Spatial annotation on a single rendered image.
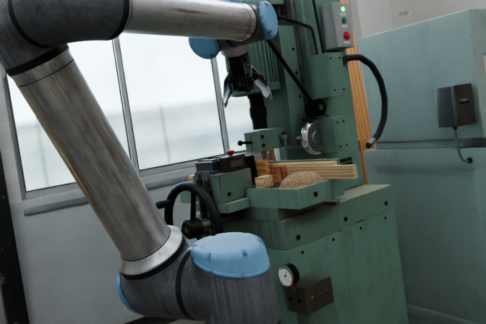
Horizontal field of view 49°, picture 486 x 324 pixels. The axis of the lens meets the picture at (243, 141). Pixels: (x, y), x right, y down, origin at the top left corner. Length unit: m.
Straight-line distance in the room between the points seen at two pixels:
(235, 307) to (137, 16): 0.56
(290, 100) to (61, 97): 1.04
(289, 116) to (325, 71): 0.19
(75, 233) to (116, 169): 1.93
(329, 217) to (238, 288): 0.79
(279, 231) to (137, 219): 0.66
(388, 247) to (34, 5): 1.52
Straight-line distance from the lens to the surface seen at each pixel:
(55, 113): 0.99
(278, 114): 1.89
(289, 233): 1.63
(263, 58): 1.78
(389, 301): 2.07
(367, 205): 1.92
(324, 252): 1.75
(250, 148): 1.82
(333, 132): 1.82
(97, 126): 1.01
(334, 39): 1.95
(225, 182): 1.65
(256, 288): 1.04
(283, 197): 1.58
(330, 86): 1.84
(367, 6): 4.22
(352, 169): 1.60
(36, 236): 2.90
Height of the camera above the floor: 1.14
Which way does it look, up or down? 3 degrees down
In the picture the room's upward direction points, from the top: 8 degrees counter-clockwise
